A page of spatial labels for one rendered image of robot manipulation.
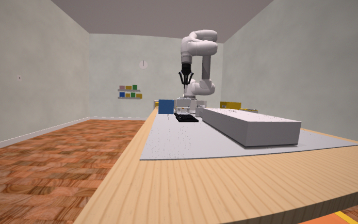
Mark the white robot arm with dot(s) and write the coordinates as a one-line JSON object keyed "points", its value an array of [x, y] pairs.
{"points": [[191, 46]]}

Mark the yellow open-top bin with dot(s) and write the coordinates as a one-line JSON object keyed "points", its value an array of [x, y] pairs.
{"points": [[230, 105]]}

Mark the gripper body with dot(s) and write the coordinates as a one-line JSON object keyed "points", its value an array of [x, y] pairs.
{"points": [[186, 67]]}

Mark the blue open bin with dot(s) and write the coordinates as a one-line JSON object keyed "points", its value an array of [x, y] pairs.
{"points": [[165, 106]]}

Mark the black multi-well assay plate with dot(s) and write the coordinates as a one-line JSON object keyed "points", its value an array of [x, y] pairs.
{"points": [[187, 117]]}

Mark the grey bench mat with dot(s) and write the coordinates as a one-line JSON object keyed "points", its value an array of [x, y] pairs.
{"points": [[170, 139]]}

